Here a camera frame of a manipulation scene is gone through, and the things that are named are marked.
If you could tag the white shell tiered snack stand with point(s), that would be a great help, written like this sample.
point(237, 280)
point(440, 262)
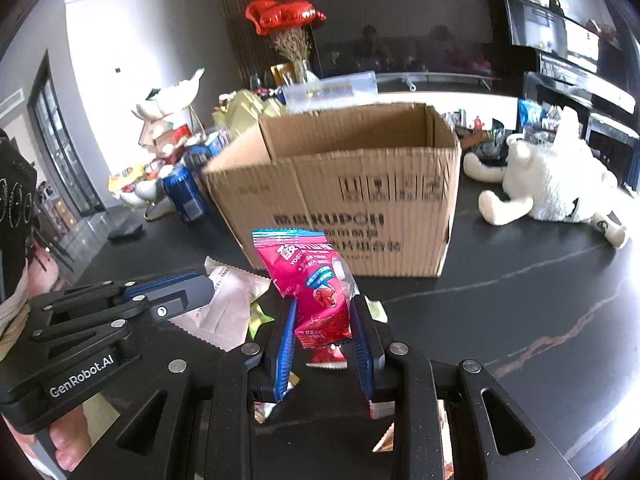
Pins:
point(165, 97)

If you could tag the blue drink can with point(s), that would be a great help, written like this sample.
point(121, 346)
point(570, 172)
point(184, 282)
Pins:
point(185, 195)

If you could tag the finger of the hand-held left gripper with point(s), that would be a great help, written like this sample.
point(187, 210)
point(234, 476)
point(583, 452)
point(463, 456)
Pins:
point(165, 281)
point(185, 297)

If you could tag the gold mountain-shaped box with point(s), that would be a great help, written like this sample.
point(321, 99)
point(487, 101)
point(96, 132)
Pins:
point(245, 110)

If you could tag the red candy wrapper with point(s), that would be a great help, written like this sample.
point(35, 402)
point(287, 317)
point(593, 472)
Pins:
point(327, 357)

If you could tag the brown cardboard box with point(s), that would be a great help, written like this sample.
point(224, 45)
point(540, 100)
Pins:
point(325, 195)

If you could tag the white plush toy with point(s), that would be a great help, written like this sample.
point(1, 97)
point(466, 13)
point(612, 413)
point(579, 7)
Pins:
point(550, 185)

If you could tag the white printed snack packet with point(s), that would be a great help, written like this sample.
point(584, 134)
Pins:
point(225, 305)

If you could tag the red heart balloon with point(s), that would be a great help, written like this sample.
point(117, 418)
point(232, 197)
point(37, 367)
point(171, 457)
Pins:
point(260, 17)
point(300, 12)

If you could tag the gold gift bag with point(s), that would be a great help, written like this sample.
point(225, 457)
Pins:
point(281, 74)

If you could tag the pink snack packet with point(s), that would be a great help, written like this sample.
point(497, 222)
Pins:
point(310, 280)

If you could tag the black framed glass door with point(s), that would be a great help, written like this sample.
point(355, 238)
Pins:
point(65, 145)

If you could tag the blue snack packet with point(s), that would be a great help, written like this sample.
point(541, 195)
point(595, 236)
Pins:
point(530, 111)

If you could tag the pale green candy wrapper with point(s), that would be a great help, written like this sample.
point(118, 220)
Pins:
point(377, 311)

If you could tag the white and black TV cabinet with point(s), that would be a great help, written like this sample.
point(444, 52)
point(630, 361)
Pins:
point(450, 102)

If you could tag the black piano bench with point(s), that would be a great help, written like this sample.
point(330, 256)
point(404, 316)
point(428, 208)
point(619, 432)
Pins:
point(612, 140)

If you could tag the blue round snack tub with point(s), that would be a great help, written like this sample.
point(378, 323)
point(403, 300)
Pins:
point(202, 152)

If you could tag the black flat television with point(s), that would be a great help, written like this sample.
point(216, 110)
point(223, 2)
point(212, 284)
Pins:
point(400, 35)

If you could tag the small black box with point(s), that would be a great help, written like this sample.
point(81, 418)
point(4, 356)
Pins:
point(125, 231)

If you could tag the clear zip bag of pistachios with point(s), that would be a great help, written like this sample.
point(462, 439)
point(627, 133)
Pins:
point(330, 90)

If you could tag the dried flower bouquet in vase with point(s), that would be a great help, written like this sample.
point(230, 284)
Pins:
point(295, 47)

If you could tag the person's left hand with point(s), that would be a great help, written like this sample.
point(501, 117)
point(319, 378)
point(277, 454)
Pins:
point(67, 440)

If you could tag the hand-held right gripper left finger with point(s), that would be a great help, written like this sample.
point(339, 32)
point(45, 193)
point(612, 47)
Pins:
point(284, 355)

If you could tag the black upright piano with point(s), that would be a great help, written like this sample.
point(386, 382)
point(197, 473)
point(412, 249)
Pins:
point(550, 30)

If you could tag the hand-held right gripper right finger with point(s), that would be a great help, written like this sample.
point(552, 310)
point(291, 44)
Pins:
point(362, 355)

